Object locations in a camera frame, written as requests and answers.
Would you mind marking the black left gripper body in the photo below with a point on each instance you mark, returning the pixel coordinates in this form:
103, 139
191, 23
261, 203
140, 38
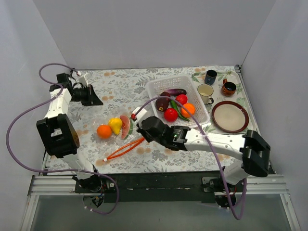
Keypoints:
89, 95

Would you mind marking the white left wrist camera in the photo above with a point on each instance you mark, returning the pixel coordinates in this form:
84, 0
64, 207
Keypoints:
82, 80

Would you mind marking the fake watermelon slice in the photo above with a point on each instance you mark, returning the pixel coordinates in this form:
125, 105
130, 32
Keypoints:
125, 126

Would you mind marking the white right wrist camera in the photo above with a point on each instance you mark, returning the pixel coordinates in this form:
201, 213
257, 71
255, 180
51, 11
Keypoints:
139, 114

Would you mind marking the yellow fake lemon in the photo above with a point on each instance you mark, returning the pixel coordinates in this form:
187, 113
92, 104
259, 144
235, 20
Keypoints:
116, 125

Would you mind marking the dark red fake plum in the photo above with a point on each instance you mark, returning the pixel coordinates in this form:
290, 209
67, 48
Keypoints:
162, 104

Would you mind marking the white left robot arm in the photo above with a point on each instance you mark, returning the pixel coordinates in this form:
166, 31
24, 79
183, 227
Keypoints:
58, 135

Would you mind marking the clear zip bag orange seal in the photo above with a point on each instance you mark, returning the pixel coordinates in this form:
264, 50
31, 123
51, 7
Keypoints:
114, 146

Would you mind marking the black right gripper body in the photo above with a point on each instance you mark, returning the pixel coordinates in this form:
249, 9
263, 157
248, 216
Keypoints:
141, 130

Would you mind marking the fake orange mandarin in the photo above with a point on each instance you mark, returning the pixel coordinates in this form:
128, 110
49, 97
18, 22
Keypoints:
187, 110

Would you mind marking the cream plate red rim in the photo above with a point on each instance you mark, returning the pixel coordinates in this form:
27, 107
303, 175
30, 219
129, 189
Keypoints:
230, 117

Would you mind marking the red fake apple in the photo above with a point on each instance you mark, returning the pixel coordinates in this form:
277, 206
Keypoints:
170, 115

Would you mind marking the cream enamel mug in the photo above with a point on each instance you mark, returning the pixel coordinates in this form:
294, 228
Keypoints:
206, 91

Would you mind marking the floral tablecloth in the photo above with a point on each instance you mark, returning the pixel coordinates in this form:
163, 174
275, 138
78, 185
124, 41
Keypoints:
126, 89

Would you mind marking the white plastic mesh basket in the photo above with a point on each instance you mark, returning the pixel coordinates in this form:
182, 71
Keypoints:
156, 87

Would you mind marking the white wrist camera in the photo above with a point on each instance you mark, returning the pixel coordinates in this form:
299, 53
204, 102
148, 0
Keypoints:
82, 80
139, 114

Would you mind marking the orange brown mug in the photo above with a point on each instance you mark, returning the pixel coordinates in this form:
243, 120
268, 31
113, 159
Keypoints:
228, 88

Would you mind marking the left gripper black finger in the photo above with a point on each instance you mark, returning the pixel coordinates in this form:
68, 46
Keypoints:
94, 99
88, 103

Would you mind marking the dark blue mug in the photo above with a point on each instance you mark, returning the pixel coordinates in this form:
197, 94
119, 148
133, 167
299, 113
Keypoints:
210, 77

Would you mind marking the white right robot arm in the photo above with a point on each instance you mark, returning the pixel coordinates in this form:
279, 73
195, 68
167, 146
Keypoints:
250, 150

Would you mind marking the purple fake eggplant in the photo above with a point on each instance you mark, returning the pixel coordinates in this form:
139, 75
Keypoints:
176, 92

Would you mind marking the floral serving tray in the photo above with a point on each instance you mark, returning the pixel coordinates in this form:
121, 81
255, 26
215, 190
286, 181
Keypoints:
239, 97

